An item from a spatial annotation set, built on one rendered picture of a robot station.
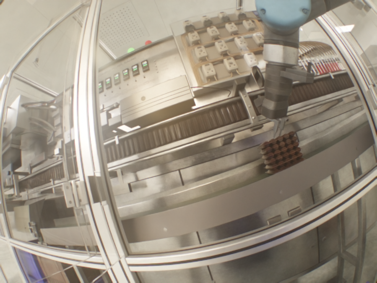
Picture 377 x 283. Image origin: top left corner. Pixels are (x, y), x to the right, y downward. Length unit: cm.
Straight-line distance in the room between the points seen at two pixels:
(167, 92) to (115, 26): 186
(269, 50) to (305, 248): 78
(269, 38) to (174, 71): 79
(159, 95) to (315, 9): 51
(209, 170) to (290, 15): 56
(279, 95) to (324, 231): 66
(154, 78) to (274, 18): 93
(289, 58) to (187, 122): 38
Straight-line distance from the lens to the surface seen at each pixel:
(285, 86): 42
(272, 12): 29
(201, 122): 57
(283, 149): 46
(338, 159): 53
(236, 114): 58
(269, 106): 43
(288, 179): 43
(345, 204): 46
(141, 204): 63
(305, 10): 29
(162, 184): 68
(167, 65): 114
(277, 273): 86
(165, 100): 57
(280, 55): 40
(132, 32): 244
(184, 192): 57
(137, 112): 60
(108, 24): 232
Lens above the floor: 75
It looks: 11 degrees up
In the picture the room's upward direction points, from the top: 16 degrees counter-clockwise
